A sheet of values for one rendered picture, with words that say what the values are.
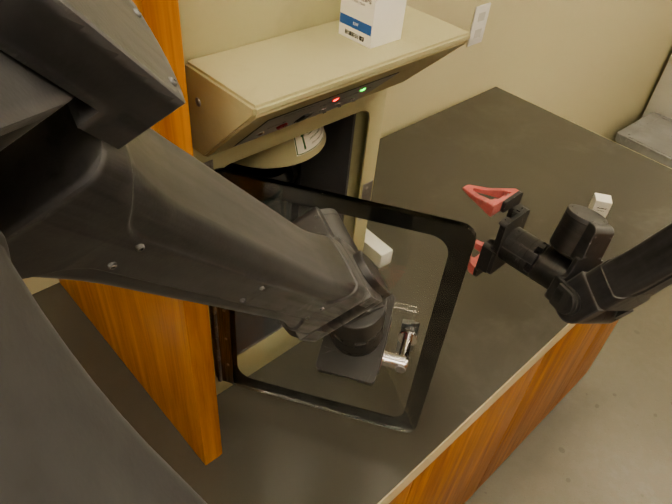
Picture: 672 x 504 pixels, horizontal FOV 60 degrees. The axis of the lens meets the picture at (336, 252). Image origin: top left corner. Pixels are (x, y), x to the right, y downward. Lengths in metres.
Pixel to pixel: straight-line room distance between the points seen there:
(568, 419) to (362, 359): 1.74
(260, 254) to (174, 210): 0.08
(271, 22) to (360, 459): 0.63
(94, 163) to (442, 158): 1.45
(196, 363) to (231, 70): 0.35
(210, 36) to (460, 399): 0.70
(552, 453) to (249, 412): 1.42
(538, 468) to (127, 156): 2.05
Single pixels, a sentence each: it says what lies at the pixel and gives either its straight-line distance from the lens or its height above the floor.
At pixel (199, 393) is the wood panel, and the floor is 1.12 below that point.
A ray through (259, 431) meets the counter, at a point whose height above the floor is 0.94.
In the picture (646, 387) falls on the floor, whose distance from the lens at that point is 2.56.
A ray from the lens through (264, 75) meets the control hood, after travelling 0.59.
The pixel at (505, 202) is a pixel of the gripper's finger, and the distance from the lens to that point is 0.89.
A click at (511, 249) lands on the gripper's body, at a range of 0.90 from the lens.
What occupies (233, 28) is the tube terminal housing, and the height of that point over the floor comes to 1.53.
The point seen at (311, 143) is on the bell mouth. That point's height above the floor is 1.33.
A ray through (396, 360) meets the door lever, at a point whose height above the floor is 1.21.
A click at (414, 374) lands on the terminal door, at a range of 0.80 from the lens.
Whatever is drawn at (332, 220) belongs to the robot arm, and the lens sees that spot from 0.57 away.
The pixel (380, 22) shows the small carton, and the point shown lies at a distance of 0.66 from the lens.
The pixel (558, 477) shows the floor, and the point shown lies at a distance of 2.18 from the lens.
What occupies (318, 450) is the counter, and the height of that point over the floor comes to 0.94.
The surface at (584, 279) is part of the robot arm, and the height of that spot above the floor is 1.25.
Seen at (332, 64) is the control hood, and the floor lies 1.51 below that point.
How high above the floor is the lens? 1.76
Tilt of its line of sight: 42 degrees down
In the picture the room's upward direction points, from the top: 6 degrees clockwise
